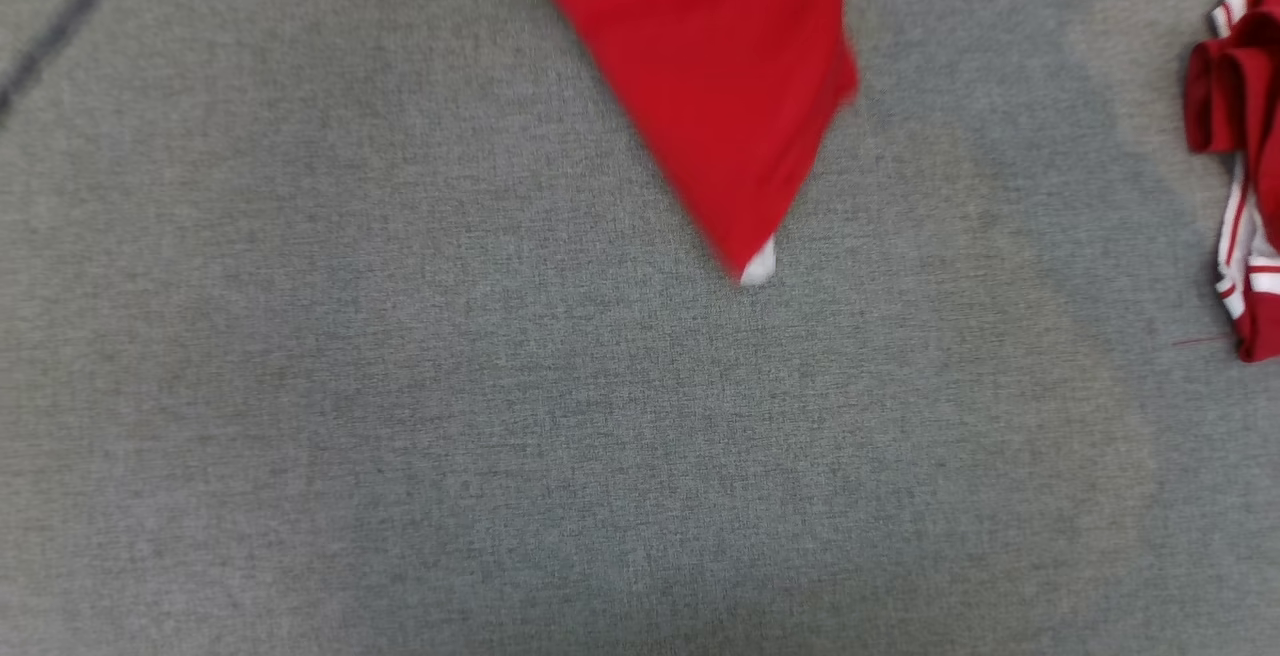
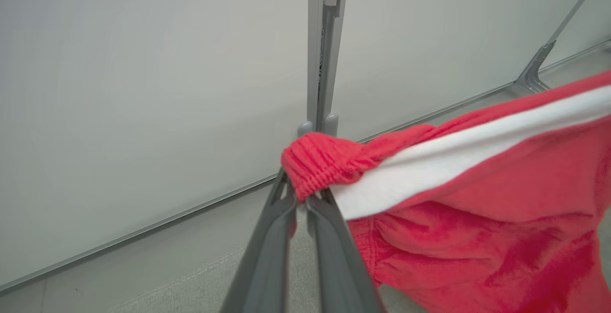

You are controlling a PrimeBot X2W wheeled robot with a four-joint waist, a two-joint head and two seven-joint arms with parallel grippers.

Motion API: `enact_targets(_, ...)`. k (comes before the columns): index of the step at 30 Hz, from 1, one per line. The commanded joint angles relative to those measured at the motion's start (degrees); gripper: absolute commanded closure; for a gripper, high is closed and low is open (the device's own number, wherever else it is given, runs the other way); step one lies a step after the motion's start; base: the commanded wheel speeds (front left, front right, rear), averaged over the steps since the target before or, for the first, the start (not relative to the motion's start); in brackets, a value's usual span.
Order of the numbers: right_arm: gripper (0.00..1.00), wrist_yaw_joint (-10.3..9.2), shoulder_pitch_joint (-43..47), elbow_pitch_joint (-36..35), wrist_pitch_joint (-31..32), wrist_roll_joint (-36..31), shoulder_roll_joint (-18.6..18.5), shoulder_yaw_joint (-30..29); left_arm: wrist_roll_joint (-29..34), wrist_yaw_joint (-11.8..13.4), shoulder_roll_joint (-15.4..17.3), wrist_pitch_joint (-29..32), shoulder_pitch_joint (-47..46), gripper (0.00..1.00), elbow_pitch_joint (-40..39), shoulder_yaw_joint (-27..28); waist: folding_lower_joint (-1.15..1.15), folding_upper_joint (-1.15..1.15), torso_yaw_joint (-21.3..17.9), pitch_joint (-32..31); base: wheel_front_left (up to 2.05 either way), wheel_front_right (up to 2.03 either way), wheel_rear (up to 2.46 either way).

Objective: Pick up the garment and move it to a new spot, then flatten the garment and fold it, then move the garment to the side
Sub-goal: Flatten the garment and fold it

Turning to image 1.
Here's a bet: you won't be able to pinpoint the red shorts with white stripe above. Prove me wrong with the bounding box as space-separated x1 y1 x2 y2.
510 0 862 288

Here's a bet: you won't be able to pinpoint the red white-sleeved jersey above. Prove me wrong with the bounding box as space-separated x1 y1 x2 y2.
1184 0 1280 366

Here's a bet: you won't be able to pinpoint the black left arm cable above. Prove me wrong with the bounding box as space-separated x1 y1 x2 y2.
0 0 137 123

